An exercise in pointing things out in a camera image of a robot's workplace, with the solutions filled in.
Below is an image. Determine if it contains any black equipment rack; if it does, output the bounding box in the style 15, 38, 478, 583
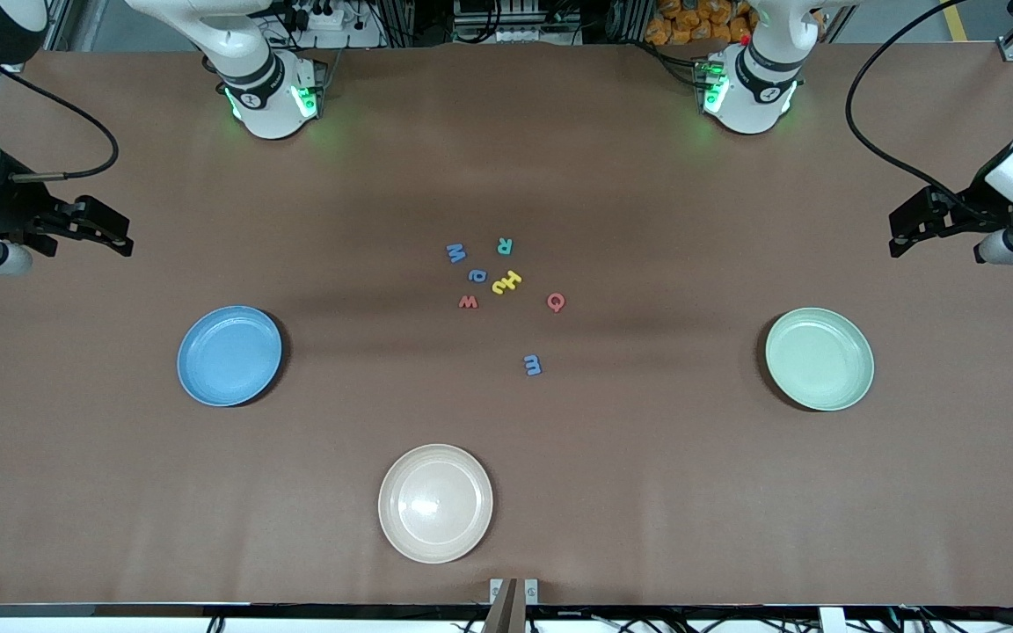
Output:
454, 0, 613, 45

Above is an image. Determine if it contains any white power strip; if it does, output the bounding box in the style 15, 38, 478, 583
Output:
282, 4, 384, 49

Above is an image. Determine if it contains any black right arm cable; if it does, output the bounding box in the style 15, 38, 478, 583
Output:
0, 60, 120, 182

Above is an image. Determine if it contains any blue plate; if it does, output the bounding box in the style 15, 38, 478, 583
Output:
177, 305, 283, 408

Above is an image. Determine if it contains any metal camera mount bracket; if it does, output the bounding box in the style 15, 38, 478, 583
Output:
482, 578, 540, 633

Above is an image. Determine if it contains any pale green plate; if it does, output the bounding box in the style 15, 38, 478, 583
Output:
765, 307, 875, 412

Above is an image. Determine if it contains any beige plate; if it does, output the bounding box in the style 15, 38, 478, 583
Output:
378, 443, 494, 564

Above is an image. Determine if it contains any orange objects pile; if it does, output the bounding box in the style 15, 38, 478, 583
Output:
645, 0, 758, 47

